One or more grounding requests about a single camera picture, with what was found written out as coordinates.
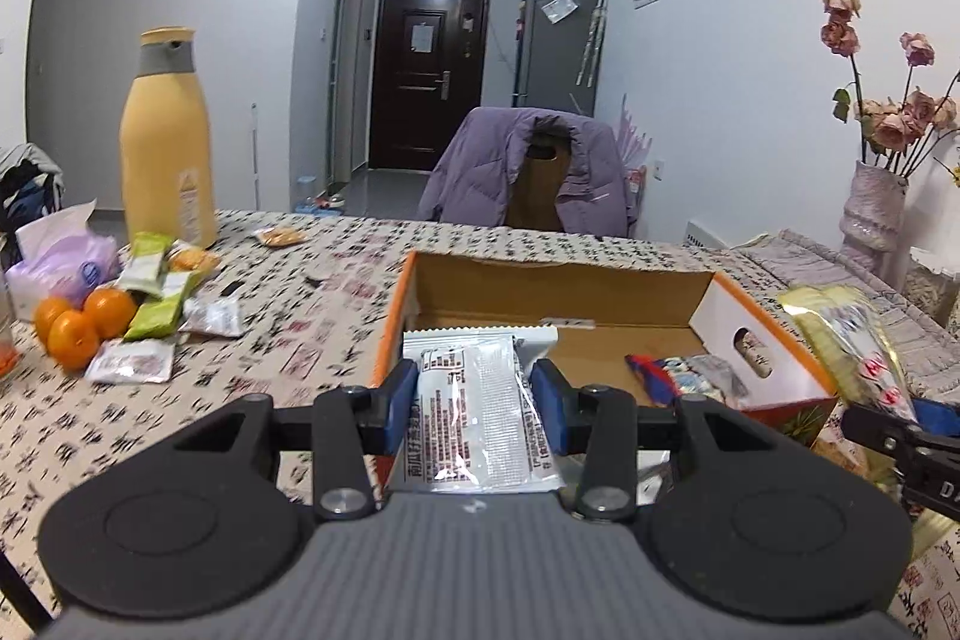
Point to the dried pink roses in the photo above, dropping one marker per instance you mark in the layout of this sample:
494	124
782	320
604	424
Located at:
900	123

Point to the silver snack packet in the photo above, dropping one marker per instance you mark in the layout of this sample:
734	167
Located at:
480	407

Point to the white pole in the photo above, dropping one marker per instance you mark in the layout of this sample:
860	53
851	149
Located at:
254	160

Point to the purple jacket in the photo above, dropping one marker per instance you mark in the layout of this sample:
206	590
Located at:
465	175

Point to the orange cardboard box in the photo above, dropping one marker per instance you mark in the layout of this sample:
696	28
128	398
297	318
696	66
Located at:
600	295

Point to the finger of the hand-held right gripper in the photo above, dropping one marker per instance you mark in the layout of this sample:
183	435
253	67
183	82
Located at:
941	416
881	431

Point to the clear silvery snack packet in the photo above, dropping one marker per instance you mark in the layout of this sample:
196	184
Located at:
712	377

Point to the white wall heater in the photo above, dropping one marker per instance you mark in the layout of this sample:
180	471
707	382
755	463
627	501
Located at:
705	233

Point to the yellow bottle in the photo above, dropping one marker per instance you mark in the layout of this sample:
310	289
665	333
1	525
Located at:
169	160

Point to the purple tissue pack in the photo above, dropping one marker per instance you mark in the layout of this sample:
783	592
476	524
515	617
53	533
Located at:
64	265

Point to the blue pet feeder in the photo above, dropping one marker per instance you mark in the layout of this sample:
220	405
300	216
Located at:
307	194

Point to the red blue snack packet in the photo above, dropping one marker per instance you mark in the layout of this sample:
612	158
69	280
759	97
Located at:
656	377

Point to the grey refrigerator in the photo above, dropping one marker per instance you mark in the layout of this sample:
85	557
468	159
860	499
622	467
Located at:
547	70

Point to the orange pastry snack packet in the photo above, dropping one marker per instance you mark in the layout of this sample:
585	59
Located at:
195	257

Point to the orange fruit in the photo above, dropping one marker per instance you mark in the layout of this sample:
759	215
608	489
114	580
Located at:
46	314
111	311
73	340

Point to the gold snack bag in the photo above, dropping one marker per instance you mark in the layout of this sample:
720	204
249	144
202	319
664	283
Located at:
847	340

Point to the clear plastic bag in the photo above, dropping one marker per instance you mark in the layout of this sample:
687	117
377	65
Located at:
559	6

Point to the dark brown door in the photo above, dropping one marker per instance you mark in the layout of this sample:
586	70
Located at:
420	85

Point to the small orange snack packet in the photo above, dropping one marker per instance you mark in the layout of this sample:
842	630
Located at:
279	236

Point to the clear plastic cup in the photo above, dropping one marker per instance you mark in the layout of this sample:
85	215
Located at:
4	340

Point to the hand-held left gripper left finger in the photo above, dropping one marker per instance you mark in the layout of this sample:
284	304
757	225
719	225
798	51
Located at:
402	404

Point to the wooden chair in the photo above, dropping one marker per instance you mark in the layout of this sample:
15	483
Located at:
536	197

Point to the pale patterned quilt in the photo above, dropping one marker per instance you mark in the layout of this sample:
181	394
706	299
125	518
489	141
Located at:
817	269

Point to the white snack packet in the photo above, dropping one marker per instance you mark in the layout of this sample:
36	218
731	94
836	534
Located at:
131	362
214	316

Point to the green snack packet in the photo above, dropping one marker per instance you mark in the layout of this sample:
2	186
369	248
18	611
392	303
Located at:
154	317
146	265

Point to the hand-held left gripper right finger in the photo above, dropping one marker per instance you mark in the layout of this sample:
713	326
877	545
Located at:
549	407

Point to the folded umbrella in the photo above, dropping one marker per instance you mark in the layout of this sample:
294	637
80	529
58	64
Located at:
592	40

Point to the calligraphy print tablecloth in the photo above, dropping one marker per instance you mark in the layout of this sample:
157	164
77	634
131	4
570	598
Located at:
300	325

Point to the pile of clothes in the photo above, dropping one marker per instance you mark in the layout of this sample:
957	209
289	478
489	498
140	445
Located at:
26	190

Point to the pink textured vase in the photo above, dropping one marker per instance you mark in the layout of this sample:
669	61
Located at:
871	212

